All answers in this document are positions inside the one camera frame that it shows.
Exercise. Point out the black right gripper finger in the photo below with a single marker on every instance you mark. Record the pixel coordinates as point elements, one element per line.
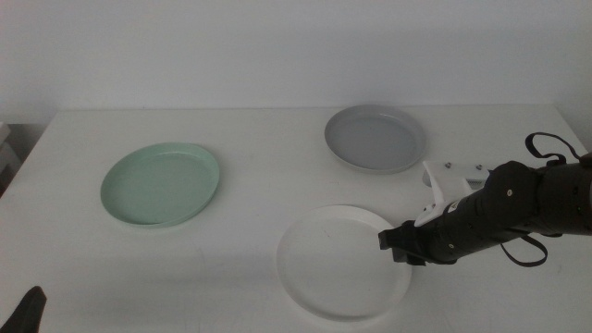
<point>390,239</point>
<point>407,256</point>

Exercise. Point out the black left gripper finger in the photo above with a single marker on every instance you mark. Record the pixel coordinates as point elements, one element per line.
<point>25,314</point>

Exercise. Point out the white shallow bowl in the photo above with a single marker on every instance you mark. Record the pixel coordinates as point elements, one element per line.
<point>337,263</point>

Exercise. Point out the grey shallow bowl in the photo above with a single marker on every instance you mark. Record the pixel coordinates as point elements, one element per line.
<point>374,139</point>

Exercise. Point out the pale green shallow bowl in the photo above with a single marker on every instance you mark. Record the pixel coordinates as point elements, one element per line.
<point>159,185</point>

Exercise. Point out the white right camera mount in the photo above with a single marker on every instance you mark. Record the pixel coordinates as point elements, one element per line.
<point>441,185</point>

